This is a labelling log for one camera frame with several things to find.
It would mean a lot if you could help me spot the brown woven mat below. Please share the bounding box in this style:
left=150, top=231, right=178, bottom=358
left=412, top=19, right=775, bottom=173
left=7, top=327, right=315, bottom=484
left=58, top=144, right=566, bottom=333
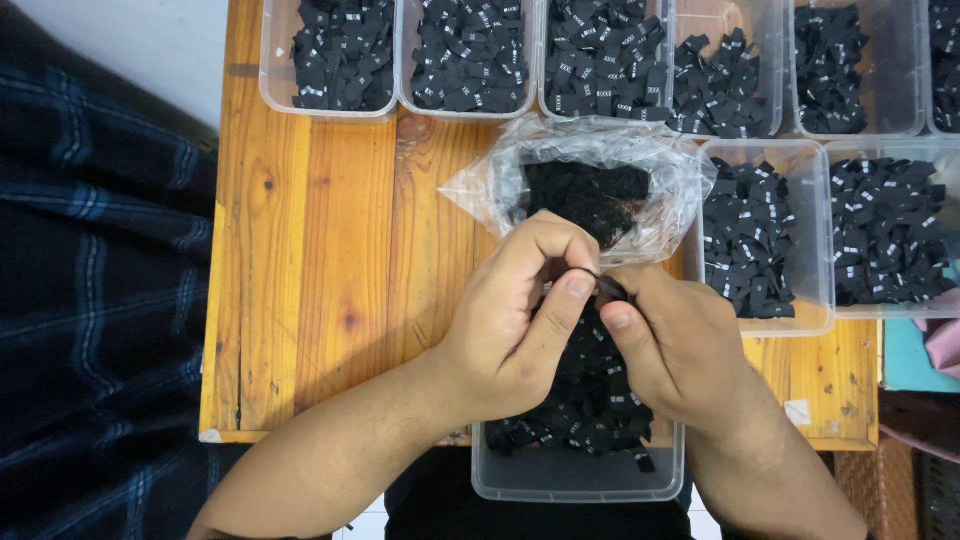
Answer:
left=831, top=433, right=925, bottom=540

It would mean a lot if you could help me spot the person's right hand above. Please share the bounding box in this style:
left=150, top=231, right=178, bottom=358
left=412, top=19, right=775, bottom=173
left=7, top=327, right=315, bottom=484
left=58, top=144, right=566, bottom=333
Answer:
left=597, top=262, right=760, bottom=430

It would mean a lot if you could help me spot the pile of black size labels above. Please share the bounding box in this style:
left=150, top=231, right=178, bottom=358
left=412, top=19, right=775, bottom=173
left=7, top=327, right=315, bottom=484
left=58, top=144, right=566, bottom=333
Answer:
left=930, top=0, right=960, bottom=134
left=830, top=156, right=959, bottom=307
left=291, top=0, right=396, bottom=112
left=544, top=0, right=671, bottom=123
left=702, top=156, right=798, bottom=321
left=484, top=294, right=657, bottom=474
left=669, top=28, right=771, bottom=141
left=793, top=3, right=871, bottom=137
left=410, top=0, right=531, bottom=115

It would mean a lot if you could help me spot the person's left hand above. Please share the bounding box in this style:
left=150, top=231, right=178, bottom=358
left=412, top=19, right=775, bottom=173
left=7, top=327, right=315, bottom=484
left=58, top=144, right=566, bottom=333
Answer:
left=438, top=210, right=602, bottom=427

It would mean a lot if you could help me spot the clear plastic container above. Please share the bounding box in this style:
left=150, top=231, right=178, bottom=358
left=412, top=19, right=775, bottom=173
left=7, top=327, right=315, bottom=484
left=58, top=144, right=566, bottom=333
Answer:
left=537, top=0, right=675, bottom=126
left=823, top=138, right=960, bottom=322
left=784, top=0, right=933, bottom=141
left=396, top=0, right=541, bottom=124
left=471, top=281, right=687, bottom=504
left=678, top=138, right=836, bottom=339
left=925, top=0, right=960, bottom=138
left=666, top=0, right=790, bottom=142
left=258, top=0, right=400, bottom=124

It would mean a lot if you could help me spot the single black fabric label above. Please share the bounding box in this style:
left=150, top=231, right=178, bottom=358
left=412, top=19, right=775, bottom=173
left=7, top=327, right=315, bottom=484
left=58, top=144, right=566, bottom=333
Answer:
left=576, top=267, right=637, bottom=306

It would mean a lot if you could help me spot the dark plastic basket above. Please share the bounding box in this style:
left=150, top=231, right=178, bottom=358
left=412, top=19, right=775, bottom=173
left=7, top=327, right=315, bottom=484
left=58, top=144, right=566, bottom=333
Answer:
left=918, top=448, right=960, bottom=540

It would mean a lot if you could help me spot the pink cloth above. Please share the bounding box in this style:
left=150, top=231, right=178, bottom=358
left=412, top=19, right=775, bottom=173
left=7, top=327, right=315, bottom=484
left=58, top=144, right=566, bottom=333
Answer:
left=912, top=287, right=960, bottom=381

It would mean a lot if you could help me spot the dark blue plaid cloth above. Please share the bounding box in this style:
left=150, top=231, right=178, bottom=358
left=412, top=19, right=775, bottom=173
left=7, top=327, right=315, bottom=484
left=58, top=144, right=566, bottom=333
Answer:
left=0, top=0, right=252, bottom=540

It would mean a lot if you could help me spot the teal box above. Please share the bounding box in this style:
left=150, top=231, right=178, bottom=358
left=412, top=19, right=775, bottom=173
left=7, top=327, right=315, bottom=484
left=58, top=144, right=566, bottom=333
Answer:
left=882, top=318, right=960, bottom=396

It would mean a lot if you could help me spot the heap of black fabric pieces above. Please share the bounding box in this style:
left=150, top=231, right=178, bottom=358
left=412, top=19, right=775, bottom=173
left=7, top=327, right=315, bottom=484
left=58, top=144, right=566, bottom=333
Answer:
left=521, top=161, right=652, bottom=252

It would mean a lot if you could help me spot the crumpled clear plastic bag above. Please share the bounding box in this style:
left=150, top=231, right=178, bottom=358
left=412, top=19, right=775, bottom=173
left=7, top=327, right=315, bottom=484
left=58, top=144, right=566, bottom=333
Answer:
left=438, top=112, right=718, bottom=269

